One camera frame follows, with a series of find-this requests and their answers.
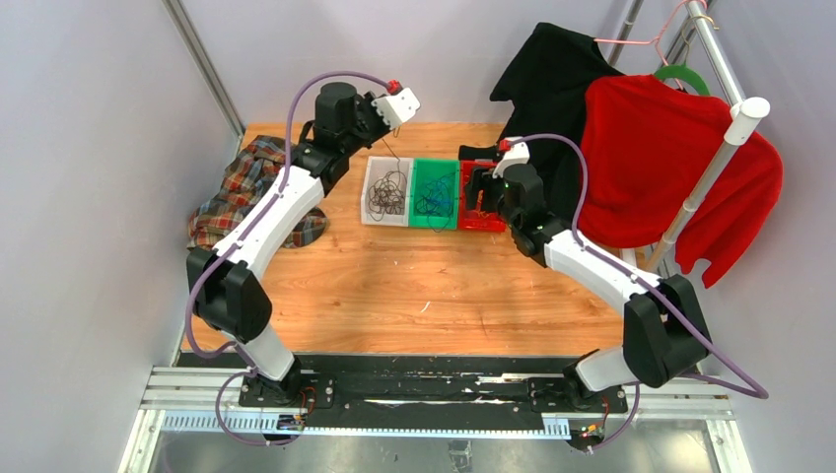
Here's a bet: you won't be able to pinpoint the black t-shirt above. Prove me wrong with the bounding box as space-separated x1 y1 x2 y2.
489 22 622 222

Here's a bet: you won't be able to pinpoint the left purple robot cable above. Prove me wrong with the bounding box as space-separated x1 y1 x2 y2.
183 70 401 448

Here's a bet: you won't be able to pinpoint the yellow cables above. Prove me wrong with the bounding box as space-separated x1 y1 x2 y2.
464 195 501 224

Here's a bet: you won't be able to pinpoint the blue cables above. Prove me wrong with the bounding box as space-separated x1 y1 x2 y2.
415 170 458 233

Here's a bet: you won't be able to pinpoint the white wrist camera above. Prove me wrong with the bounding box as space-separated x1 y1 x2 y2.
492 139 530 178
372 88 421 130

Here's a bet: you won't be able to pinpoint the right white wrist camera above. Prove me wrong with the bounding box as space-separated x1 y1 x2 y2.
492 139 530 178

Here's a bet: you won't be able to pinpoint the green hanger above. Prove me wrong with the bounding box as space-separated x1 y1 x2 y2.
654 64 711 97

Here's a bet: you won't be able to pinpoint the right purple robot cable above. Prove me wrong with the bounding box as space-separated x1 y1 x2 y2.
499 133 769 453

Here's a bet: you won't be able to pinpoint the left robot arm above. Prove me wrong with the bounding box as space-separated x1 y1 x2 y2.
186 81 420 407

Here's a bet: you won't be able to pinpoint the pink wire hanger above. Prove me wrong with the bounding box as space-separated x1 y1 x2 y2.
593 0 690 66

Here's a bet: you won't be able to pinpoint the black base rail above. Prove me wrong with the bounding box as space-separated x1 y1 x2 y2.
239 354 628 433

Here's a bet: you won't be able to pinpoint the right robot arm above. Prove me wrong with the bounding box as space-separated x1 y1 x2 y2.
463 163 710 411

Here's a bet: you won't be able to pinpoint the plaid flannel shirt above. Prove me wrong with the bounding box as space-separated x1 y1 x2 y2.
187 135 329 252

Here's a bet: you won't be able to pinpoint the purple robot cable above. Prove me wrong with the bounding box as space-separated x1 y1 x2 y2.
183 70 401 448
499 133 769 453

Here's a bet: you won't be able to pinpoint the white plastic bin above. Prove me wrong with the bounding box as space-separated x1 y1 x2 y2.
360 156 414 228

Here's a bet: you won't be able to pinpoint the red sweater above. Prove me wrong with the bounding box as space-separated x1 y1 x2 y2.
579 75 784 288

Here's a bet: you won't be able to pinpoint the white clothes rack pole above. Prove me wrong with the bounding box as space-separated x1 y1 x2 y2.
643 97 772 272

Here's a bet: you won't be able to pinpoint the green plastic bin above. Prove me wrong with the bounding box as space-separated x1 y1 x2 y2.
408 159 459 232

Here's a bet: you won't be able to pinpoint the red plastic bin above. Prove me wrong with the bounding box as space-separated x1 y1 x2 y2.
457 161 506 233

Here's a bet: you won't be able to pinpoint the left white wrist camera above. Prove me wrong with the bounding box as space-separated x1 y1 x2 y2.
372 88 421 130

